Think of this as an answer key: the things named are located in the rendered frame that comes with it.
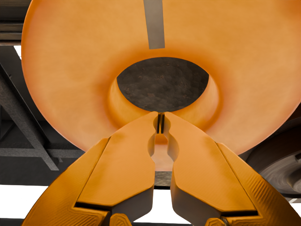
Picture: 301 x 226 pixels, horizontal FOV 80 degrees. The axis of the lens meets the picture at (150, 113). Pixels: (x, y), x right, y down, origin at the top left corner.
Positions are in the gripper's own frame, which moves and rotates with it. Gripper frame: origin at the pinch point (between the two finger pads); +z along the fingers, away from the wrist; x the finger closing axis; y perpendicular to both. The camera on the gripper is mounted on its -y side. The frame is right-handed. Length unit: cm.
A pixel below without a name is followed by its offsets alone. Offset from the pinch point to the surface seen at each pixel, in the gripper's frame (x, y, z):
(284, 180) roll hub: 30.1, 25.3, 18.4
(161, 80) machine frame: 1.4, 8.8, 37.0
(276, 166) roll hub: 23.8, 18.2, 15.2
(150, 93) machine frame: -1.3, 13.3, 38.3
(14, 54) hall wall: -537, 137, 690
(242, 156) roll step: 20.4, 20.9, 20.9
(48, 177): -401, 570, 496
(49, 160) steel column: -299, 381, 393
